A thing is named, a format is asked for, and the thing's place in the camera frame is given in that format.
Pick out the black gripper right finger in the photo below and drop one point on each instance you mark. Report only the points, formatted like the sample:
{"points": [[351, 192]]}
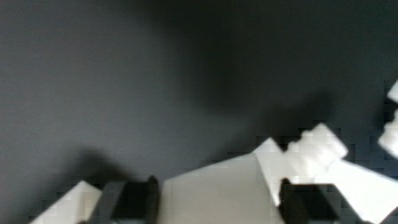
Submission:
{"points": [[314, 205]]}

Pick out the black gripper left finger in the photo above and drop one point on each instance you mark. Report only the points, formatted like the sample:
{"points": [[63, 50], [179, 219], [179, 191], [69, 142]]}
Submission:
{"points": [[129, 203]]}

